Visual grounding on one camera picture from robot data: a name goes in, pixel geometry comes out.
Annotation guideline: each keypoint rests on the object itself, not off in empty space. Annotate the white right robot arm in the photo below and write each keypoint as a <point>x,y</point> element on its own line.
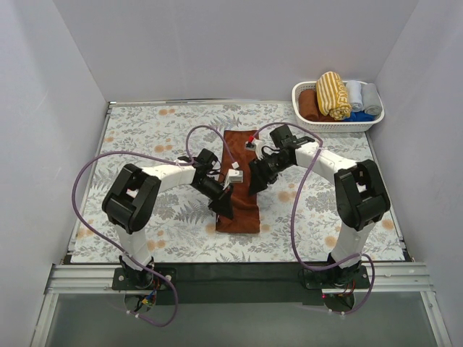
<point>361,196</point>

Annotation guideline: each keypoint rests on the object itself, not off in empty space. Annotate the rolled grey towel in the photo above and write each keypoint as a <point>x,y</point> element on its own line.
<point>370,100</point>

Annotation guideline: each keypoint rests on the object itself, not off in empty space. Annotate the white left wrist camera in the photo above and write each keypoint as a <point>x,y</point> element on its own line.
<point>234,175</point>

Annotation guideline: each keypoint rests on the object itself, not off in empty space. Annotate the yellow striped towel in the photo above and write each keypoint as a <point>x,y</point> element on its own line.
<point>332,96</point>

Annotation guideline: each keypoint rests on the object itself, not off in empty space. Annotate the brown towel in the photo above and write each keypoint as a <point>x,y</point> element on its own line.
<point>245,208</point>
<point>308,106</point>
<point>325,118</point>

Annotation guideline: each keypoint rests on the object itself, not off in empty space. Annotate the rolled light blue towel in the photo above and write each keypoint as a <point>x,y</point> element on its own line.
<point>354,90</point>

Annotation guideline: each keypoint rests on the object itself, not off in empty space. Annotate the aluminium frame rail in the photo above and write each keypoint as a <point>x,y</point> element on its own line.
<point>94,279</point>

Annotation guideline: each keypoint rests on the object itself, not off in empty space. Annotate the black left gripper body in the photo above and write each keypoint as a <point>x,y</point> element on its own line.
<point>221,195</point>

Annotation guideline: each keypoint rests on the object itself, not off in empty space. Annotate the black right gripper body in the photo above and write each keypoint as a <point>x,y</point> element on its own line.
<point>261,173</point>

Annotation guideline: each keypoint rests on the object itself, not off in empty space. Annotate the white plastic basket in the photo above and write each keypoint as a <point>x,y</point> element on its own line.
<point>329,127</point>

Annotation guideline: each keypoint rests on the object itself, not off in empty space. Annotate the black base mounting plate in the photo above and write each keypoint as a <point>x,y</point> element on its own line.
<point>245,283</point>

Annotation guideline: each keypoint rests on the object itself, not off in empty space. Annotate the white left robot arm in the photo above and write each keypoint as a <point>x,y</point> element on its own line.
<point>131,199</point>

